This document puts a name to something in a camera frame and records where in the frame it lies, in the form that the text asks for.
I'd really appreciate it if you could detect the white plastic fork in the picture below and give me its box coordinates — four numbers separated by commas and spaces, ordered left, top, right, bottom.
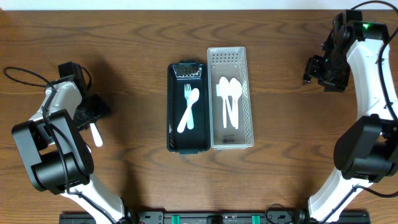
90, 123, 103, 147

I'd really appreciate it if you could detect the white plastic spoon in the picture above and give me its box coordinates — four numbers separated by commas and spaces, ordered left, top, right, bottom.
227, 78, 236, 128
229, 78, 243, 129
177, 88, 200, 133
218, 77, 231, 128

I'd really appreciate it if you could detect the mint green plastic fork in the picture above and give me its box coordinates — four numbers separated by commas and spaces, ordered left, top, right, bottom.
184, 84, 194, 129

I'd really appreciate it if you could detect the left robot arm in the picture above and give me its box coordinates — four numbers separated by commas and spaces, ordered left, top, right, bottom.
12, 62, 136, 223

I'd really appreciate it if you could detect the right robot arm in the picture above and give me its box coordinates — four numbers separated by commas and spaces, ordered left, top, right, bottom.
294, 6, 397, 223

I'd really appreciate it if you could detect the clear white plastic basket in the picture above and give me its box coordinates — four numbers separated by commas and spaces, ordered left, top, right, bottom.
207, 47, 254, 150

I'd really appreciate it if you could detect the dark green plastic basket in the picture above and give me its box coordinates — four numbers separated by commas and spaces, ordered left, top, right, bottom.
167, 60, 210, 154

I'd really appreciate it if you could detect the white paper label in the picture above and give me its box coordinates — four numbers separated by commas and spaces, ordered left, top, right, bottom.
216, 84, 221, 96

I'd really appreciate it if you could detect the black mounting rail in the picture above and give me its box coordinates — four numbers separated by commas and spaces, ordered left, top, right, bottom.
59, 207, 371, 224

